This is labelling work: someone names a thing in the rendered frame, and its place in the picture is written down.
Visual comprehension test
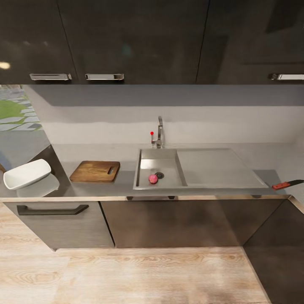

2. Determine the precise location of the vidalia onion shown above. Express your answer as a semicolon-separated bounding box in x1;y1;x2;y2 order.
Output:
149;174;157;184

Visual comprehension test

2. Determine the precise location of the cutting board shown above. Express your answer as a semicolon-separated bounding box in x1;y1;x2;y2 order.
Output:
69;160;120;182

